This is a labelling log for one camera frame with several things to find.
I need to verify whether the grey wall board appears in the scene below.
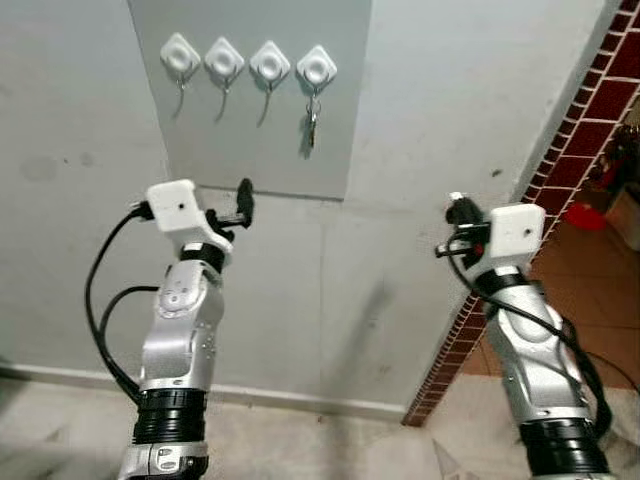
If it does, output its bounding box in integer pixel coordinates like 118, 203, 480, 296
127, 0, 373, 202

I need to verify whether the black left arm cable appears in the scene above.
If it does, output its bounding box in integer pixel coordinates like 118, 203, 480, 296
84, 202, 161, 403

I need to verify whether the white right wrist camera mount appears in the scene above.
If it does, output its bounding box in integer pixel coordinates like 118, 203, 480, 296
487, 204, 547, 274

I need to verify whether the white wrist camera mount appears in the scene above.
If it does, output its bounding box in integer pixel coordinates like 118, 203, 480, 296
487, 204, 547, 274
145, 180, 237, 257

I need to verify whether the silver key bunch with ring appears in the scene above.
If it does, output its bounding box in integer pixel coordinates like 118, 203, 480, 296
303, 92, 323, 157

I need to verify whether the white storage box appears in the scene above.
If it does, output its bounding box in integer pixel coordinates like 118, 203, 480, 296
604, 190, 640, 252

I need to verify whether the thin black floor cable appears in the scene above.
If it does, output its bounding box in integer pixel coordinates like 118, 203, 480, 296
574, 344, 640, 393

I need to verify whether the white diamond wall hook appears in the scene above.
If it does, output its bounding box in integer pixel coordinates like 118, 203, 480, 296
249, 40, 292, 101
160, 33, 202, 95
296, 44, 338, 93
204, 37, 246, 98

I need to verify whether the red plastic bowl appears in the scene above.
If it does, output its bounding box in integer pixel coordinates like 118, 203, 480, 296
563, 202, 609, 232

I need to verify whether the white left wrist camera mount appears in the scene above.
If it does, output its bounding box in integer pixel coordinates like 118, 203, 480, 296
145, 180, 237, 257

